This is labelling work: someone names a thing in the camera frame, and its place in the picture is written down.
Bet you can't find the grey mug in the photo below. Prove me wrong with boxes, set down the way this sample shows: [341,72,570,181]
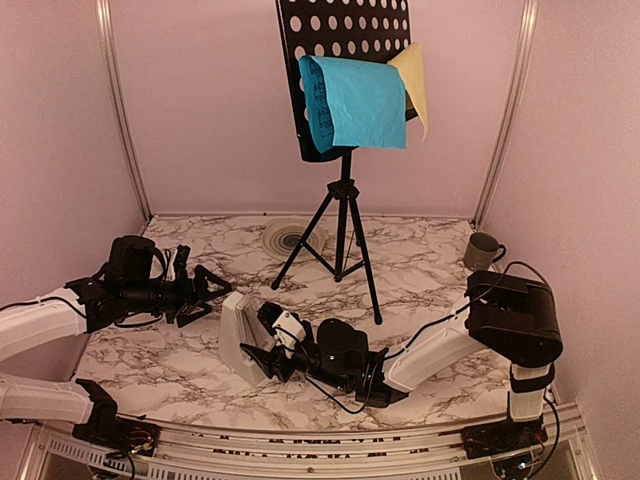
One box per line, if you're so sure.
[463,232,507,272]

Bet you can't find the left aluminium frame post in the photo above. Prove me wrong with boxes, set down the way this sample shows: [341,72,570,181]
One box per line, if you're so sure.
[96,0,153,225]

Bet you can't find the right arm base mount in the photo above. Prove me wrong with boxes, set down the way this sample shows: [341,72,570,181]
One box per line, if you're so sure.
[461,419,548,460]

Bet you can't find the aluminium frame post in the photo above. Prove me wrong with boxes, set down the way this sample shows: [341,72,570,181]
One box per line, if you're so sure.
[472,0,539,229]
[96,0,153,225]

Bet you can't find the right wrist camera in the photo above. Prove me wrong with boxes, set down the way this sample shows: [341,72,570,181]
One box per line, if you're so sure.
[257,302,306,359]

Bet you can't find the white metronome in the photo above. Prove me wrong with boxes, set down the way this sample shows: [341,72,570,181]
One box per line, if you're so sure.
[218,292,275,386]

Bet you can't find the black music stand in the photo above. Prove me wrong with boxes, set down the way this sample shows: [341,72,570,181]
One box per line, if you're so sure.
[271,1,418,324]

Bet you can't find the aluminium front rail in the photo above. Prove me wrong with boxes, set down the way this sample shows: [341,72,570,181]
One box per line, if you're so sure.
[14,404,603,479]

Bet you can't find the blue sheet music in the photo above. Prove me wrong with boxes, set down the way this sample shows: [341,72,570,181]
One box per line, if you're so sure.
[298,55,406,153]

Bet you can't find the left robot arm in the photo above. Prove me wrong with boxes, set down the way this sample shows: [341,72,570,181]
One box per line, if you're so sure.
[1,235,232,445]

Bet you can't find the right aluminium frame post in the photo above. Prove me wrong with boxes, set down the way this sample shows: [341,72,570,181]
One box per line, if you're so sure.
[472,0,539,229]

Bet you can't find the grey collapsible bowl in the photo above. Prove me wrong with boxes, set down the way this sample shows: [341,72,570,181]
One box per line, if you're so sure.
[261,217,327,262]

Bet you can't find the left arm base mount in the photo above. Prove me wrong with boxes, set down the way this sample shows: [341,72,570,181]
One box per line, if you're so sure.
[72,379,160,456]

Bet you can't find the yellow sheet music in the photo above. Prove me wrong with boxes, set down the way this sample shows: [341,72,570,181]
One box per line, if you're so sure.
[387,43,429,141]

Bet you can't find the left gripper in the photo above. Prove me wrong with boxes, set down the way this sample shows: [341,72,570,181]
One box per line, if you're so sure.
[124,264,232,328]

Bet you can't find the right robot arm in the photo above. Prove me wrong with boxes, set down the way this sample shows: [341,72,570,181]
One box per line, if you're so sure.
[239,270,563,448]

